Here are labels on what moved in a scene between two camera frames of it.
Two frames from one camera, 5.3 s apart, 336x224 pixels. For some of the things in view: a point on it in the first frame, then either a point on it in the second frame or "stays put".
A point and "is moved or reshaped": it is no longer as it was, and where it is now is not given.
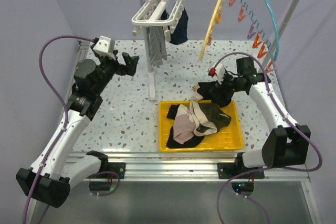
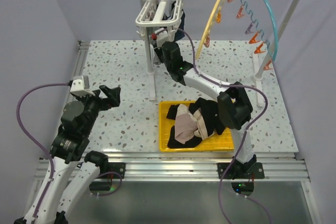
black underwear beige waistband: [219, 94] is moved or reshaped
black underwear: [171, 142] stays put
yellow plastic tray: [229, 138] stays put
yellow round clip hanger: [215, 19] is moved or reshaped
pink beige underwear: [184, 126] stays put
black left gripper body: [108, 67] to [96, 104]
